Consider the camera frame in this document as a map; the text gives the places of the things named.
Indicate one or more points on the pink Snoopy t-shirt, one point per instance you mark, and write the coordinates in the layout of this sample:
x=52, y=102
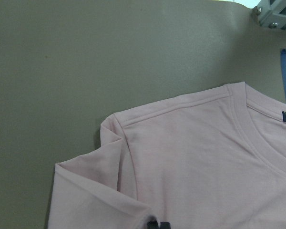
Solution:
x=215, y=159

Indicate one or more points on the aluminium frame post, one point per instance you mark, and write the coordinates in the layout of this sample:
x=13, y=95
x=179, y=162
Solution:
x=270, y=14

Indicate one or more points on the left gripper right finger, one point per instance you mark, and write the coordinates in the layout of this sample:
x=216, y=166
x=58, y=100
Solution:
x=165, y=223

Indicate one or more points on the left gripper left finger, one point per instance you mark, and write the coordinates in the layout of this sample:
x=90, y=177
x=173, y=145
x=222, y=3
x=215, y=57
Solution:
x=152, y=223

